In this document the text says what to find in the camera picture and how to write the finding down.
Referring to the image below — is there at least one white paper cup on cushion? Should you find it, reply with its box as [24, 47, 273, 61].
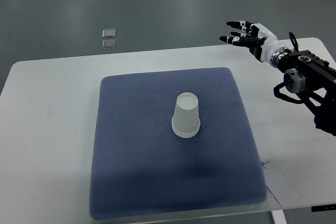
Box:
[172, 123, 201, 138]

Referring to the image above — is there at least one upper floor socket plate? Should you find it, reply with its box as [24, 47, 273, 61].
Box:
[102, 28, 116, 38]

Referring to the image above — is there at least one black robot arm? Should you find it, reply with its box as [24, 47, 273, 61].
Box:
[271, 32, 335, 135]

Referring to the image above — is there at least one black table control panel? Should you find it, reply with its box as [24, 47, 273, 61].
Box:
[311, 204, 336, 212]

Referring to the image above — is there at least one white table leg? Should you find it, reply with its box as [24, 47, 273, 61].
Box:
[271, 210, 287, 224]

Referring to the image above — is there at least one blue textured cushion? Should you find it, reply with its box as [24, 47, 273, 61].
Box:
[89, 67, 267, 220]

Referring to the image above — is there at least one white paper cup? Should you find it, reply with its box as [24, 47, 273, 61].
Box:
[172, 123, 201, 138]
[171, 92, 201, 130]

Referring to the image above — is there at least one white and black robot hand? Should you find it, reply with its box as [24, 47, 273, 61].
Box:
[219, 21, 289, 64]

